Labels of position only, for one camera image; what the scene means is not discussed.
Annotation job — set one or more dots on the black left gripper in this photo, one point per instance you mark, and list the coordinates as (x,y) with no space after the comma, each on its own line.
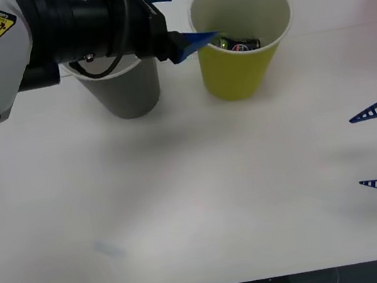
(154,35)

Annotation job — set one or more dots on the black drink can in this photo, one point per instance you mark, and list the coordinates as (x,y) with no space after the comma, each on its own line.
(243,45)

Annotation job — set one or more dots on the yellow-green plastic bin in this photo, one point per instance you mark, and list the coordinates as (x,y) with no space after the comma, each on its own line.
(234,69)

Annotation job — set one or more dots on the grey plastic bin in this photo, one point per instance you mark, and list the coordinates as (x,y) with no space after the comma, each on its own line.
(130,93)

